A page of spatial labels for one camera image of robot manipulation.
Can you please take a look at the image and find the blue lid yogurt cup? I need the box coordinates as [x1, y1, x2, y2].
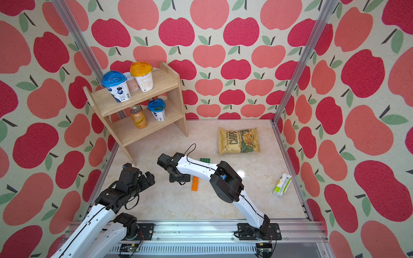
[147, 99, 166, 121]
[102, 71, 131, 103]

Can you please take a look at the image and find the wooden two-tier shelf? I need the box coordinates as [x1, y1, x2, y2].
[83, 62, 188, 165]

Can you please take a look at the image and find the aluminium corner post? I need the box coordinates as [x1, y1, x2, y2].
[43, 1, 108, 85]
[271, 0, 339, 127]

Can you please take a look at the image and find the orange square lego brick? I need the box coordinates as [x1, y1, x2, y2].
[191, 184, 199, 191]

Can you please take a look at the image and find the aluminium front rail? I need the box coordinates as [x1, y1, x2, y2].
[107, 219, 334, 258]

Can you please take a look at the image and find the orange lid yogurt cup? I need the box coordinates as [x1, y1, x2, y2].
[130, 62, 154, 92]

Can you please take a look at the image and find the small green white carton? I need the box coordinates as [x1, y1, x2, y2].
[272, 173, 291, 198]

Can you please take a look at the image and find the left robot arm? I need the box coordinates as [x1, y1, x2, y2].
[52, 163, 155, 258]

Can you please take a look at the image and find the left aluminium corner post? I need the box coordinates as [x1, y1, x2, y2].
[43, 1, 108, 85]

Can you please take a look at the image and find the orange soda can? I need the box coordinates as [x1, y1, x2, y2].
[131, 106, 147, 129]

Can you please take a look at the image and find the blue lid yogurt cup upper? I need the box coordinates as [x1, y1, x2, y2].
[102, 71, 131, 103]

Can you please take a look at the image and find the right aluminium corner post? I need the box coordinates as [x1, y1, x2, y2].
[271, 0, 339, 127]

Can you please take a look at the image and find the blue lid yogurt cup lower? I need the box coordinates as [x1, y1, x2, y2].
[147, 99, 166, 121]

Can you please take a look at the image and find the yellow chips bag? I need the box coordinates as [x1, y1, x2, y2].
[218, 127, 261, 154]

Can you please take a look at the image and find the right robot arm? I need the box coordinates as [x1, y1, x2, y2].
[157, 153, 271, 239]

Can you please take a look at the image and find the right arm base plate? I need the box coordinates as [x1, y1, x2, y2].
[234, 223, 282, 241]

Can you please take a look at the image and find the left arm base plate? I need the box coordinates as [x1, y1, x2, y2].
[124, 223, 154, 241]

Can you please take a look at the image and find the pink yogurt cup behind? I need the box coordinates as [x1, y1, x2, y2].
[124, 72, 139, 92]

